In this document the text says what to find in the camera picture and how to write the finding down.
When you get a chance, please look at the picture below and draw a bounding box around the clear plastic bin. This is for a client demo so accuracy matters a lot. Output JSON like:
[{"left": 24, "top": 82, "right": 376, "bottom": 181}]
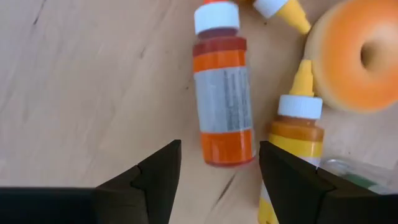
[{"left": 320, "top": 157, "right": 398, "bottom": 195}]

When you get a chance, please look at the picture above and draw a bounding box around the yellow food colour bottle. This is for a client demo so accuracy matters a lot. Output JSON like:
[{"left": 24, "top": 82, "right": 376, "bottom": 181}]
[
  {"left": 253, "top": 0, "right": 312, "bottom": 35},
  {"left": 257, "top": 58, "right": 325, "bottom": 224}
]

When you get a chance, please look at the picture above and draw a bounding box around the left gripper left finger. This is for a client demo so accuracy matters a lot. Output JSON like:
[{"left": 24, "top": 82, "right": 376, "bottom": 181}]
[{"left": 93, "top": 139, "right": 183, "bottom": 224}]

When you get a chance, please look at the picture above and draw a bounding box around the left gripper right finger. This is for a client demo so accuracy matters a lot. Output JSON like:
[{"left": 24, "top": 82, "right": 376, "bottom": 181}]
[{"left": 259, "top": 141, "right": 379, "bottom": 224}]

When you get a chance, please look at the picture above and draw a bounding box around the large orange toy donut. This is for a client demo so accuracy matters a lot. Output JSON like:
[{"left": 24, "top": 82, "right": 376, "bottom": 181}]
[{"left": 303, "top": 0, "right": 398, "bottom": 113}]

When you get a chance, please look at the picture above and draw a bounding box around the orange-red food colour bottle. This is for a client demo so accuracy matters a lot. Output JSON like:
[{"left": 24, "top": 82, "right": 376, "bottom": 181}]
[{"left": 192, "top": 0, "right": 256, "bottom": 168}]

